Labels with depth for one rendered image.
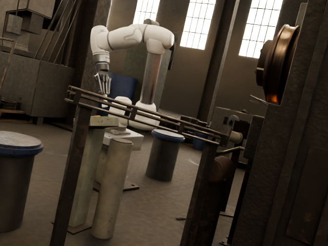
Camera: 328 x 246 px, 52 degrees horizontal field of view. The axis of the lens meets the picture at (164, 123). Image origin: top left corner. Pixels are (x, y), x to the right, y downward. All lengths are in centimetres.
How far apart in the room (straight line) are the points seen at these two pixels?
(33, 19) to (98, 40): 515
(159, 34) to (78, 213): 125
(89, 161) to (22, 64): 308
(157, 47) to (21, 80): 271
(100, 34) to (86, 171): 74
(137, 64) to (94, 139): 387
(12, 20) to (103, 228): 530
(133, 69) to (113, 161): 398
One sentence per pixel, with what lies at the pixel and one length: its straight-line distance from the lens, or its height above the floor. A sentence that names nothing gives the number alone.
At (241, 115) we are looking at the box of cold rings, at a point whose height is 71.
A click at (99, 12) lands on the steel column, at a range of 478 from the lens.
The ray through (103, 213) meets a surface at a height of 14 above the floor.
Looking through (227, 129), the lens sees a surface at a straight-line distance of 173.
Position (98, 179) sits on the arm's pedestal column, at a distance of 265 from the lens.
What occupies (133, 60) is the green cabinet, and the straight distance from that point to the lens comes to 564.
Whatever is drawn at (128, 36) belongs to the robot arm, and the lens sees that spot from 183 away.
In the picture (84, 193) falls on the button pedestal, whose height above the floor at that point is 20.
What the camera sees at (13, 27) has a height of 128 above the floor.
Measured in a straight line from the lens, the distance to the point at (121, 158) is 173.
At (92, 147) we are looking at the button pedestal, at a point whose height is 45.
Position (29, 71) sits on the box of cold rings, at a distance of 464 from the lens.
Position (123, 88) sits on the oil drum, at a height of 68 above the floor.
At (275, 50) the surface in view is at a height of 116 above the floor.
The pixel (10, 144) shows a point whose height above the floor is 43.
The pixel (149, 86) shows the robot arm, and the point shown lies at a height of 82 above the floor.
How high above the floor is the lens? 83
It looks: 6 degrees down
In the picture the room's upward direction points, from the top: 13 degrees clockwise
